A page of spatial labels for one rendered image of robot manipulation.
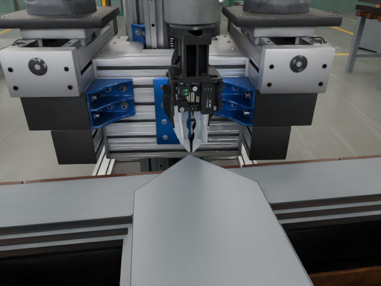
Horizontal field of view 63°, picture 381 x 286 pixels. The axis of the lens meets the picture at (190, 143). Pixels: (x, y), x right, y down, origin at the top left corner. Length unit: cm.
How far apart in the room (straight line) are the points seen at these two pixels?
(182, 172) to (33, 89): 35
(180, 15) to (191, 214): 25
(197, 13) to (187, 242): 28
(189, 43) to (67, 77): 31
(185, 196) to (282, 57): 34
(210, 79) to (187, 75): 3
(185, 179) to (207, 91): 13
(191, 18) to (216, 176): 22
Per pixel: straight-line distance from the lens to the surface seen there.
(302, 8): 78
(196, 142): 54
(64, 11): 76
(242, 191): 45
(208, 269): 35
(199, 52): 44
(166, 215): 41
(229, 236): 38
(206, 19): 43
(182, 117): 51
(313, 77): 68
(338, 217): 49
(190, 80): 43
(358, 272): 57
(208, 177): 47
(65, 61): 64
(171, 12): 44
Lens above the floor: 113
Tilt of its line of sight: 29 degrees down
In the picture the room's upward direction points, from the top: straight up
